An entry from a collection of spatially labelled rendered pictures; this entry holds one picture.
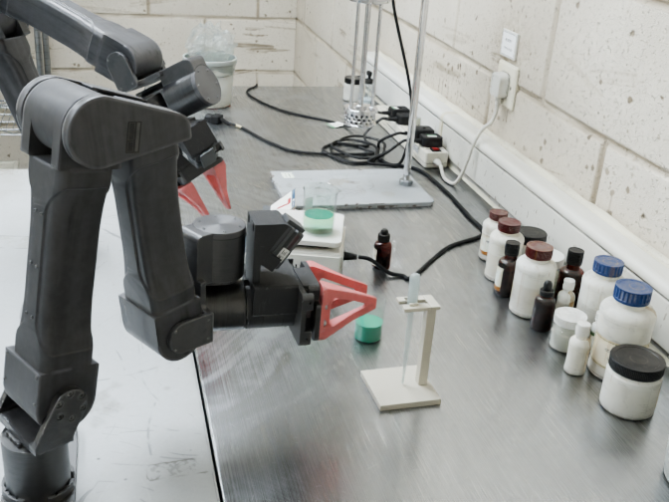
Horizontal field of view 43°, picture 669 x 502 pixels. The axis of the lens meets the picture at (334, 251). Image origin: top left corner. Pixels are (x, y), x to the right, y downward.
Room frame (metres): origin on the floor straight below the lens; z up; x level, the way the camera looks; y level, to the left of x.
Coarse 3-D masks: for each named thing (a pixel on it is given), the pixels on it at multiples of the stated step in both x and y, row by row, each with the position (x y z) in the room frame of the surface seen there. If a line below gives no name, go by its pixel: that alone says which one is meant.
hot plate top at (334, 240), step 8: (296, 216) 1.24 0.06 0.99; (336, 216) 1.26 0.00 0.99; (336, 224) 1.22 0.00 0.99; (304, 232) 1.18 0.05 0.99; (336, 232) 1.19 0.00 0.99; (304, 240) 1.15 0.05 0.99; (312, 240) 1.16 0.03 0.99; (320, 240) 1.16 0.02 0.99; (328, 240) 1.16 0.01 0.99; (336, 240) 1.16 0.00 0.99
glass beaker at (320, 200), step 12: (312, 180) 1.22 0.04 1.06; (324, 180) 1.22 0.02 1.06; (312, 192) 1.21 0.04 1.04; (324, 192) 1.22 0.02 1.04; (336, 192) 1.18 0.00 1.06; (312, 204) 1.17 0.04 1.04; (324, 204) 1.17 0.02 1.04; (312, 216) 1.17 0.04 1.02; (324, 216) 1.17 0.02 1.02; (312, 228) 1.17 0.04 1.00; (324, 228) 1.17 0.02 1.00
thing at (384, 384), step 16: (400, 304) 0.91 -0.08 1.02; (416, 304) 0.90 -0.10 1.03; (432, 304) 0.91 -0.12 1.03; (432, 320) 0.91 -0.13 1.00; (432, 336) 0.91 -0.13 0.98; (400, 368) 0.94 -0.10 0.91; (416, 368) 0.92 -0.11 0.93; (368, 384) 0.90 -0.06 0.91; (384, 384) 0.90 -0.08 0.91; (400, 384) 0.90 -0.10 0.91; (416, 384) 0.91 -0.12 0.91; (384, 400) 0.87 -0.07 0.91; (400, 400) 0.87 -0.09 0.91; (416, 400) 0.87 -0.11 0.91; (432, 400) 0.88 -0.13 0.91
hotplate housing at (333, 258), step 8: (344, 232) 1.25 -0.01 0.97; (296, 248) 1.16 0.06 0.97; (304, 248) 1.16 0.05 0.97; (312, 248) 1.17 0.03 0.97; (320, 248) 1.17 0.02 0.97; (328, 248) 1.17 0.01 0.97; (336, 248) 1.17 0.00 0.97; (296, 256) 1.15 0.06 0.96; (304, 256) 1.15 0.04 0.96; (312, 256) 1.15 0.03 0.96; (320, 256) 1.15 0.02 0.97; (328, 256) 1.15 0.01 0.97; (336, 256) 1.15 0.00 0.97; (344, 256) 1.23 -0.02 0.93; (352, 256) 1.23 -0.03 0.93; (296, 264) 1.15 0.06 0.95; (320, 264) 1.15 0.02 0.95; (328, 264) 1.15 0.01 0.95; (336, 264) 1.15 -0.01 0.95; (328, 280) 1.15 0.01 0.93
